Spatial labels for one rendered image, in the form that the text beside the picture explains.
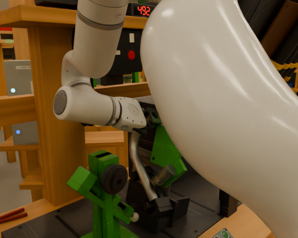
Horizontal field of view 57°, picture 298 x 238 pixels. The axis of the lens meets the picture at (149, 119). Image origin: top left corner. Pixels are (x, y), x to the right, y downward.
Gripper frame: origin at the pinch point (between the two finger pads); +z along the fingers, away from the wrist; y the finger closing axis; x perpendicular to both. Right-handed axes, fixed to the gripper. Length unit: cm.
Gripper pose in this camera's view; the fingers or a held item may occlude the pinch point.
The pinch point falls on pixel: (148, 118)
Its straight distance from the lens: 89.0
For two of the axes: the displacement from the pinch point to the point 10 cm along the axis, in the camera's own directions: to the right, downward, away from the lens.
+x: -6.6, 5.5, 5.1
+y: -3.3, -8.3, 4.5
